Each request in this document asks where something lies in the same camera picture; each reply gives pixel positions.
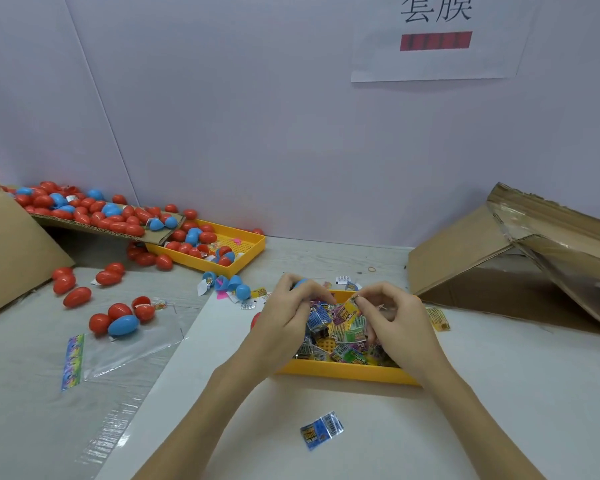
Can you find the person's left hand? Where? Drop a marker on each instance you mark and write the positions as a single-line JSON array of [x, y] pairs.
[[280, 330]]

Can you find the person's right hand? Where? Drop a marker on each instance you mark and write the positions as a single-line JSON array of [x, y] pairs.
[[405, 330]]

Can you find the yellow label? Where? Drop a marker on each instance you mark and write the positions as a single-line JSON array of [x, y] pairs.
[[438, 318]]

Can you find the single blue plastic egg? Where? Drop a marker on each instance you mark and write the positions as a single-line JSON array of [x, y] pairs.
[[300, 284]]

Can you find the blue packet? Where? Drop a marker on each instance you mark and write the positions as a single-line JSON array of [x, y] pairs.
[[321, 431]]

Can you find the pile of plastic eggs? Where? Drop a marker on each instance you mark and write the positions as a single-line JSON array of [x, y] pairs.
[[120, 215]]

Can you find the person's left forearm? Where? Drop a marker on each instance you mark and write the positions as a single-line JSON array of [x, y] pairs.
[[200, 430]]

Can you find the person's right forearm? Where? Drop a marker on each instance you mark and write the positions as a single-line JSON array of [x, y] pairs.
[[485, 430]]

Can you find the yellow plastic tray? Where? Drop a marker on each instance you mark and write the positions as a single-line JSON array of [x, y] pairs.
[[330, 370]]

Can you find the torn flattened cardboard box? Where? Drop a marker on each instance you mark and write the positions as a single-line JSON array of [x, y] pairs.
[[455, 255]]

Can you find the yellow tray under eggs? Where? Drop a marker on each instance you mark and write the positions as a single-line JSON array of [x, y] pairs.
[[248, 245]]

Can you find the clear bag with coloured label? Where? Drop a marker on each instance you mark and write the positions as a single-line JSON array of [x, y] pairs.
[[125, 355]]

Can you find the brown cardboard sheet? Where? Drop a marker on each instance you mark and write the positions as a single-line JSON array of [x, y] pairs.
[[85, 225]]

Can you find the white paper sign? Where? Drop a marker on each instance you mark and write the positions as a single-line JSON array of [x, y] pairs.
[[440, 55]]

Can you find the tall brown cardboard box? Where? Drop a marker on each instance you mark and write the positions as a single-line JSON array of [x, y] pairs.
[[8, 255]]

